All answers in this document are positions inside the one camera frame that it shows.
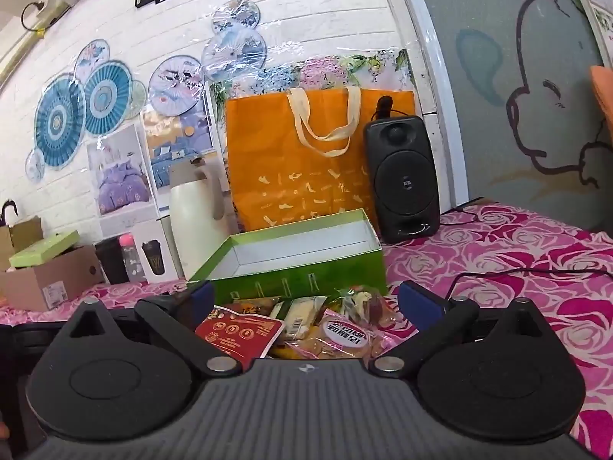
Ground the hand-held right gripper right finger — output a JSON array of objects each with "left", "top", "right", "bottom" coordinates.
[{"left": 370, "top": 280, "right": 551, "bottom": 377}]

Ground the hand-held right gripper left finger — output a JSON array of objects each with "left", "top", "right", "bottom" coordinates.
[{"left": 61, "top": 280, "right": 243, "bottom": 377}]

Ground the red snack packet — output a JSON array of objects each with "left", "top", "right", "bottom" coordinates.
[{"left": 195, "top": 306, "right": 287, "bottom": 372}]

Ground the pink label pastry packet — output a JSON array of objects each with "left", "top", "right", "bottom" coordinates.
[{"left": 287, "top": 309, "right": 388, "bottom": 360}]

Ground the green cardboard box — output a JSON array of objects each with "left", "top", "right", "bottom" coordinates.
[{"left": 187, "top": 208, "right": 388, "bottom": 305}]

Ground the red brown wrapped snack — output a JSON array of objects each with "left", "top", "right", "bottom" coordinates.
[{"left": 335, "top": 287, "right": 398, "bottom": 329}]

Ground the brown orange snack packet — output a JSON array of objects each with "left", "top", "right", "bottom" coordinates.
[{"left": 224, "top": 297, "right": 281, "bottom": 319}]

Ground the white coffee cup box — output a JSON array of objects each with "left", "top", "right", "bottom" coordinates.
[{"left": 131, "top": 220, "right": 179, "bottom": 284}]

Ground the cream thermos jug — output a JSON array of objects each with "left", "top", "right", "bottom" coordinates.
[{"left": 170, "top": 157, "right": 240, "bottom": 279}]

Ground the pink lid bottle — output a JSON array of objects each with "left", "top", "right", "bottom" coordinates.
[{"left": 120, "top": 234, "right": 147, "bottom": 283}]

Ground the black cup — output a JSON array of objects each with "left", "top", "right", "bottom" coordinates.
[{"left": 94, "top": 237, "right": 130, "bottom": 284}]

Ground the brown cardboard box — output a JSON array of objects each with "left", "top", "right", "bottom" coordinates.
[{"left": 0, "top": 244, "right": 106, "bottom": 312}]

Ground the white green snack packet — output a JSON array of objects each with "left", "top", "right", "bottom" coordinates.
[{"left": 277, "top": 296, "right": 329, "bottom": 341}]

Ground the pink rose tablecloth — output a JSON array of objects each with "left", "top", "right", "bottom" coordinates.
[{"left": 0, "top": 199, "right": 613, "bottom": 460}]

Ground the black speaker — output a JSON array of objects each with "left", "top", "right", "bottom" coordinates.
[{"left": 362, "top": 116, "right": 440, "bottom": 244}]

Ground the light green box lid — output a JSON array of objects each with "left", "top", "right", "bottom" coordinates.
[{"left": 10, "top": 231, "right": 81, "bottom": 269}]

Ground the orange tote bag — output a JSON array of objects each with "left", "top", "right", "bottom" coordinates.
[{"left": 225, "top": 87, "right": 417, "bottom": 233}]

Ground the open tan cardboard box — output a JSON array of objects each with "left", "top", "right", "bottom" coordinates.
[{"left": 0, "top": 215, "right": 44, "bottom": 271}]

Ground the purple bedding poster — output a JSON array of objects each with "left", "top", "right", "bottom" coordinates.
[{"left": 87, "top": 125, "right": 159, "bottom": 238}]

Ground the blue bedding poster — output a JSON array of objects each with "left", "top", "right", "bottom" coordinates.
[{"left": 142, "top": 100, "right": 218, "bottom": 216}]

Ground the pale green paper fan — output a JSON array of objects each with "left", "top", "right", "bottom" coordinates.
[{"left": 127, "top": 80, "right": 147, "bottom": 120}]

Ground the small pale blue paper fan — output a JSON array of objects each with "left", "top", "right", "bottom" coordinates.
[{"left": 25, "top": 148, "right": 46, "bottom": 183}]

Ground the crane print paper fan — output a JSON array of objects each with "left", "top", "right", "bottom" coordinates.
[{"left": 148, "top": 55, "right": 202, "bottom": 116}]

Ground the dark blue paper fan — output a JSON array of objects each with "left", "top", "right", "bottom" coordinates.
[
  {"left": 34, "top": 74, "right": 87, "bottom": 171},
  {"left": 84, "top": 61, "right": 132, "bottom": 135}
]

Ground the blue landscape paper fan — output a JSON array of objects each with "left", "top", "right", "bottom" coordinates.
[{"left": 201, "top": 31, "right": 267, "bottom": 82}]

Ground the white floral paper fan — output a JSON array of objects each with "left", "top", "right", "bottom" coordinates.
[{"left": 74, "top": 41, "right": 113, "bottom": 87}]

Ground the orange object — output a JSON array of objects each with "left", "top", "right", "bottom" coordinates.
[{"left": 590, "top": 64, "right": 613, "bottom": 142}]

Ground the pale scenery paper fan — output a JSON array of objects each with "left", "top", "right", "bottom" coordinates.
[{"left": 212, "top": 0, "right": 262, "bottom": 36}]

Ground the floral wall poster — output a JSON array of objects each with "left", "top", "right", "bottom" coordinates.
[{"left": 215, "top": 50, "right": 415, "bottom": 106}]

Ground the black wall power cable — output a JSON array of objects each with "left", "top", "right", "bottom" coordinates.
[{"left": 21, "top": 1, "right": 49, "bottom": 35}]

